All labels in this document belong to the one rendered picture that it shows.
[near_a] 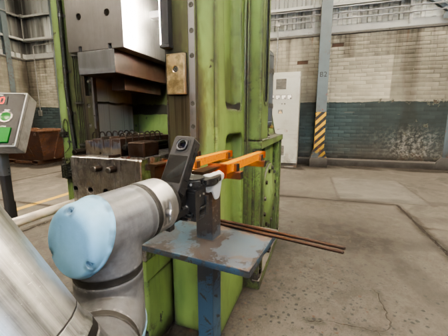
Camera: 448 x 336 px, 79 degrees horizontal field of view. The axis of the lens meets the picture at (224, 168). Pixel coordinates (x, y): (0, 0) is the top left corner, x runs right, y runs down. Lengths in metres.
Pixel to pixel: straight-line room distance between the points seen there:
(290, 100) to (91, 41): 5.27
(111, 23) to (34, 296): 1.17
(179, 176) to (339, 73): 6.61
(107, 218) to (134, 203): 0.05
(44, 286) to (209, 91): 1.04
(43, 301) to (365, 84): 6.94
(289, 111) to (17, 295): 6.13
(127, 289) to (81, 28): 1.20
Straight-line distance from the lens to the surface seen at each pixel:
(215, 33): 1.24
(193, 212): 0.52
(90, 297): 0.40
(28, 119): 1.61
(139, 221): 0.38
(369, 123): 7.01
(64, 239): 0.38
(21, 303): 0.27
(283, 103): 6.28
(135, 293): 0.42
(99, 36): 1.36
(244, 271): 0.75
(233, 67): 1.57
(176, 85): 1.25
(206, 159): 0.83
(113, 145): 1.30
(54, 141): 7.82
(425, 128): 7.29
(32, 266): 0.28
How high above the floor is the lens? 1.07
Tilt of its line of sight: 10 degrees down
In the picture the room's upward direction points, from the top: straight up
